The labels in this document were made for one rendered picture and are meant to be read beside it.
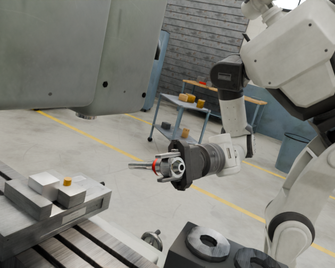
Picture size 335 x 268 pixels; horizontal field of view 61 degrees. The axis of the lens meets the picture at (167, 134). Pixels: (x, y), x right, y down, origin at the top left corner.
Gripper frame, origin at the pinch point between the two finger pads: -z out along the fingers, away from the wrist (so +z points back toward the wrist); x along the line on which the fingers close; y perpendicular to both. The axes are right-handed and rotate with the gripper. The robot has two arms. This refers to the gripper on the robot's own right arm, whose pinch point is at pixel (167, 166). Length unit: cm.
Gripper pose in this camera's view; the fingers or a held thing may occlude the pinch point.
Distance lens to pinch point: 67.5
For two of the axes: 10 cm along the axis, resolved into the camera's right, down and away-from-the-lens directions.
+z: 7.1, -0.6, 7.0
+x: 0.8, 10.0, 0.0
